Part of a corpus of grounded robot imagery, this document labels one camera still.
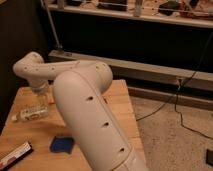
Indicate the metal pole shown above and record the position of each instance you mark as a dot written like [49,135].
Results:
[58,45]

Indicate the white shelf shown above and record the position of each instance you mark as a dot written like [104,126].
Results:
[90,7]

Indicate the blue sponge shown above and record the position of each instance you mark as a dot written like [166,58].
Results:
[62,144]

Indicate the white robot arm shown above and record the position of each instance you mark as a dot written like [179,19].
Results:
[78,88]

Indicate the wooden table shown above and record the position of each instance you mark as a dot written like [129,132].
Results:
[39,133]

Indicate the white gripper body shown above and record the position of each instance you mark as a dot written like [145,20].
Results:
[41,90]

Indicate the black and white box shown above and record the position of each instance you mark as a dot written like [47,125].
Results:
[15,156]

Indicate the clear plastic bottle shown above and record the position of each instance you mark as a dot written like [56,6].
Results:
[30,114]

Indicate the orange toy carrot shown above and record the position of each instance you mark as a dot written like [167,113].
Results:
[50,99]

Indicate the grey baseboard beam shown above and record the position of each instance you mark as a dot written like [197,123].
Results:
[196,87]

